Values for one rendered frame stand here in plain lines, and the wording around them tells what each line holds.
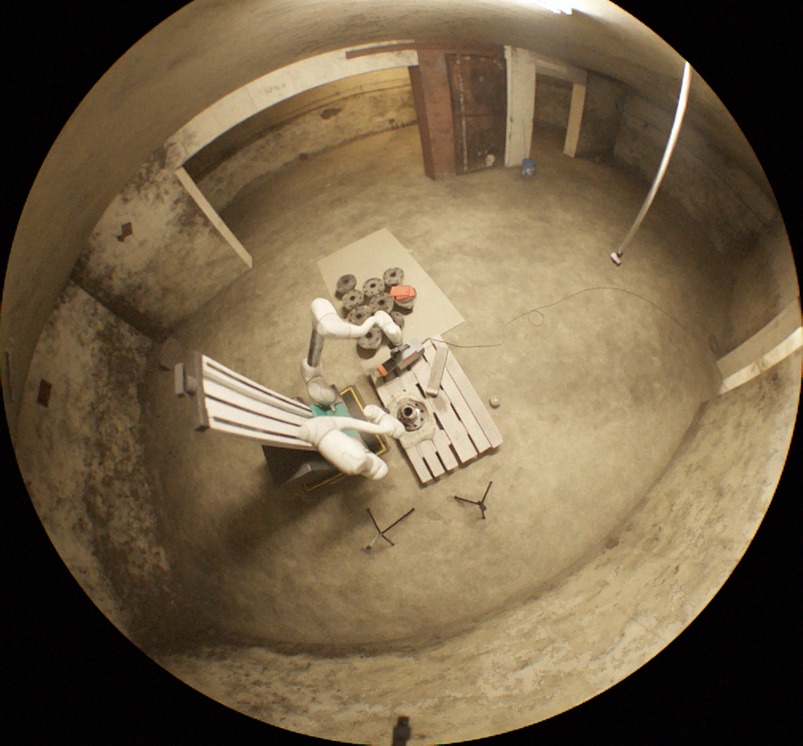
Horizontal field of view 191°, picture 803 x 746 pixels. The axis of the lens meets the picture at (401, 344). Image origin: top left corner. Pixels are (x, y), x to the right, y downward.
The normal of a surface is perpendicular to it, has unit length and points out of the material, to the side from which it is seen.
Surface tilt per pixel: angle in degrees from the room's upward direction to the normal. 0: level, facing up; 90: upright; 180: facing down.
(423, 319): 0
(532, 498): 0
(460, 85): 90
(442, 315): 0
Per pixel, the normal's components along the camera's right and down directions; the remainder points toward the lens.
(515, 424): -0.17, -0.43
